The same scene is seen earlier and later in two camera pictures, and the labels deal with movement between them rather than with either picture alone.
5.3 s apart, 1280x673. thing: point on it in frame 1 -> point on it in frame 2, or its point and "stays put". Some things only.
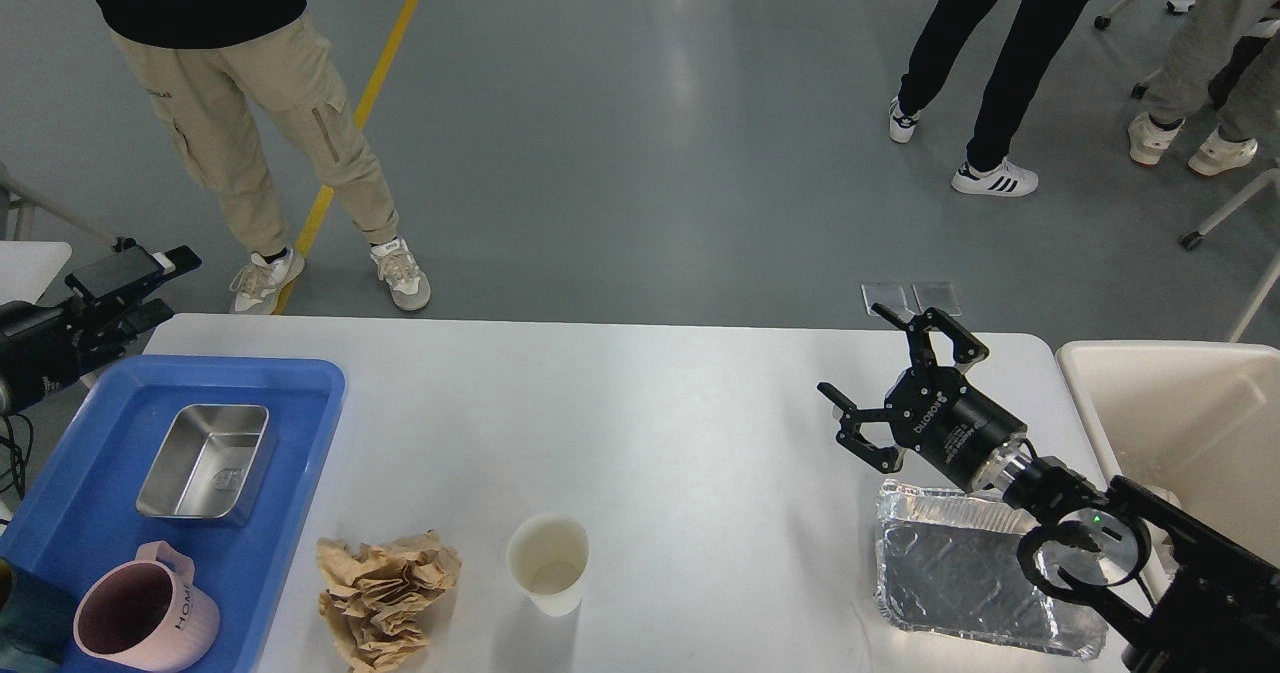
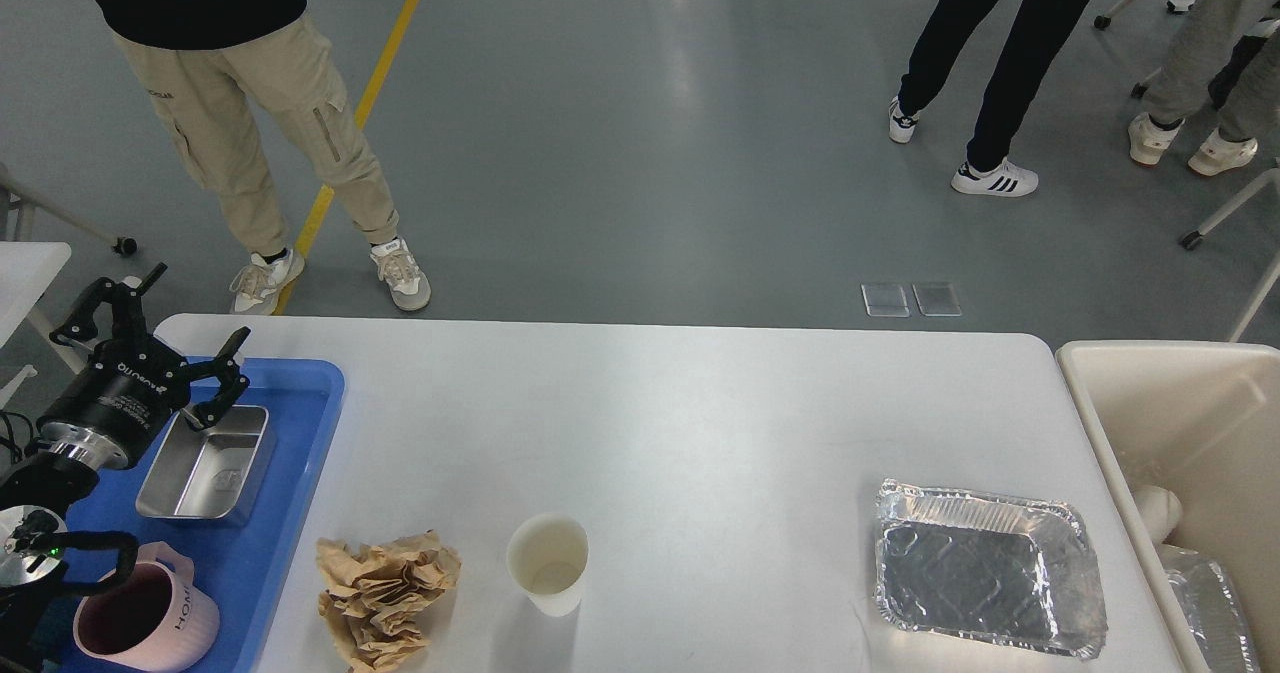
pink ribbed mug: [147, 615] stays put
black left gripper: [41, 347] -> [116, 402]
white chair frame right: [1193, 240] stays put
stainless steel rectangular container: [212, 463] stays put
